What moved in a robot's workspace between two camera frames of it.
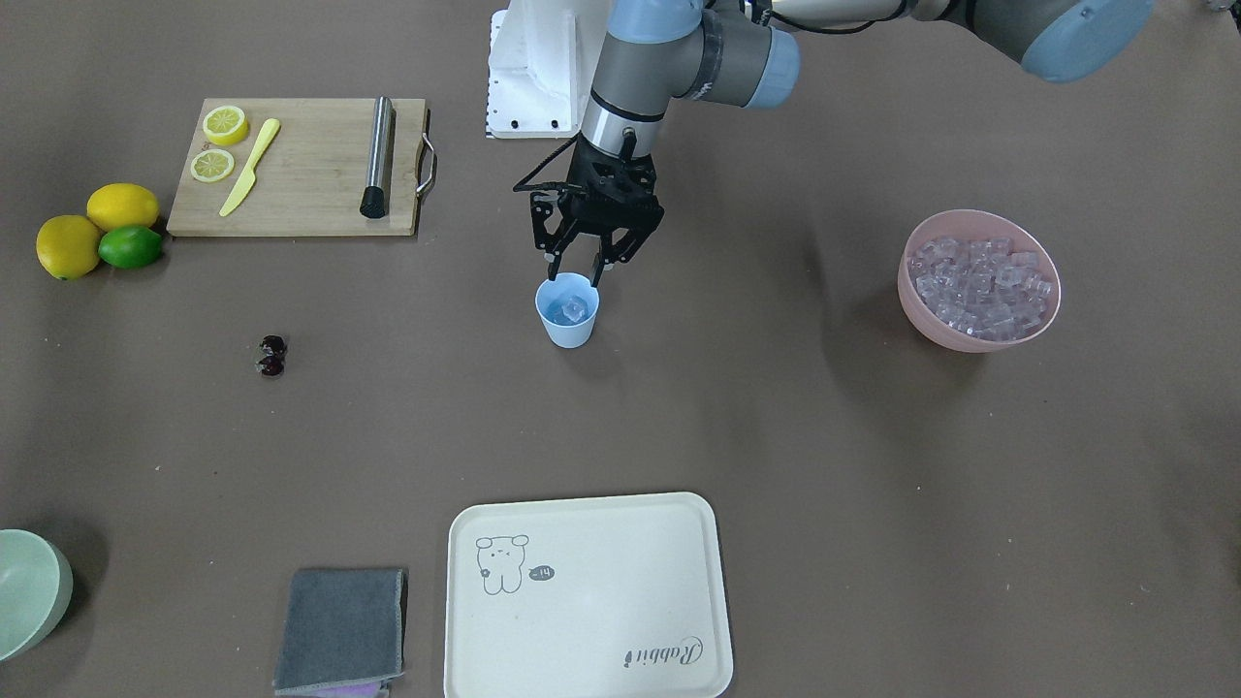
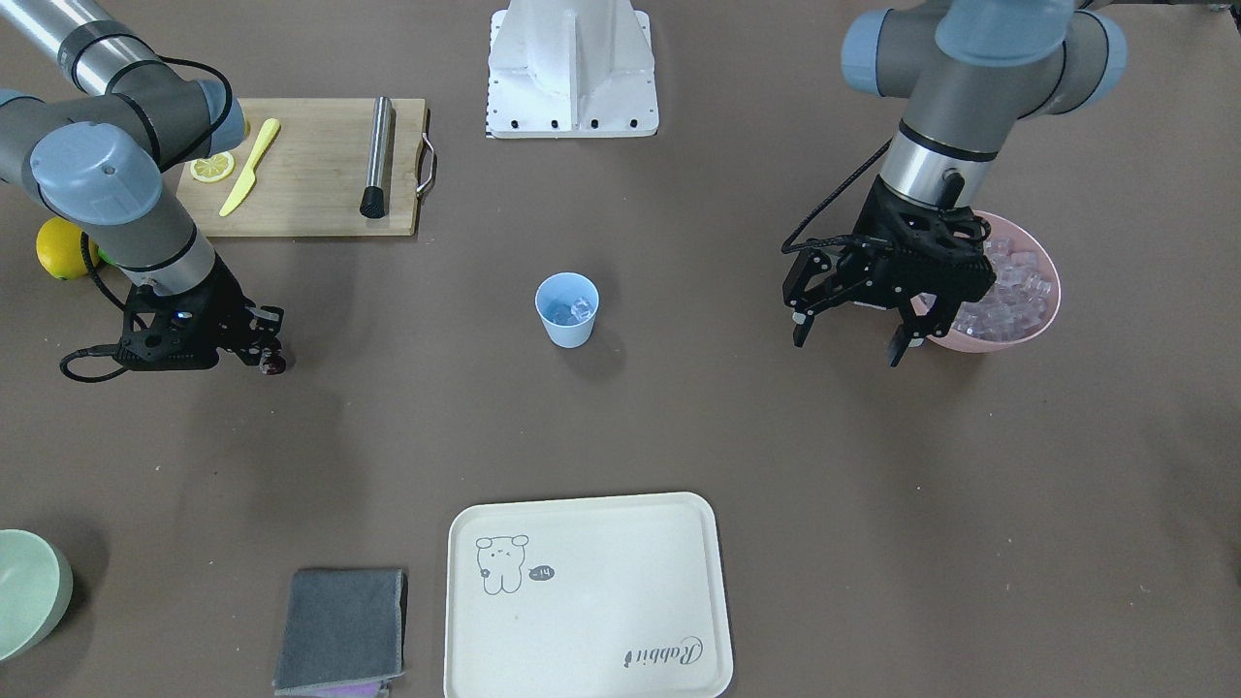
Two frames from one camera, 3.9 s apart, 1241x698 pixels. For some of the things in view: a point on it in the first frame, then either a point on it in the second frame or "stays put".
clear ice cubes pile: (984, 289) stays put
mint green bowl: (36, 585) stays put
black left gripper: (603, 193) to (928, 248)
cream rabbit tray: (603, 597) stays put
